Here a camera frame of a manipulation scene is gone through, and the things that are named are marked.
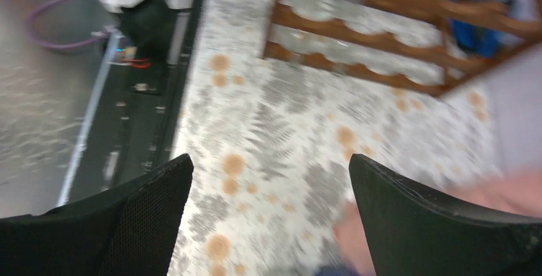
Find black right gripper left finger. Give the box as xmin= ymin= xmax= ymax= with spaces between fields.
xmin=1 ymin=154 xmax=194 ymax=275

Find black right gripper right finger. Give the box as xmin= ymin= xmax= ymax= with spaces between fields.
xmin=349 ymin=154 xmax=541 ymax=276

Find brown wooden wine rack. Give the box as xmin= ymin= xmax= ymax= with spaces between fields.
xmin=262 ymin=0 xmax=541 ymax=97

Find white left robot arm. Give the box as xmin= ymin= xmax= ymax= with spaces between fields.
xmin=99 ymin=0 xmax=200 ymax=64

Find pink shorts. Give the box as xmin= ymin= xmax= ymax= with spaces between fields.
xmin=334 ymin=169 xmax=541 ymax=275

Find floral patterned table mat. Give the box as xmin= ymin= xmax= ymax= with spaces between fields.
xmin=168 ymin=0 xmax=499 ymax=275

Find blue and black cloth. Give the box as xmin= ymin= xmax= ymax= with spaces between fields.
xmin=451 ymin=20 xmax=506 ymax=59

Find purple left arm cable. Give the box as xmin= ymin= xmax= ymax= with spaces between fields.
xmin=26 ymin=0 xmax=111 ymax=51

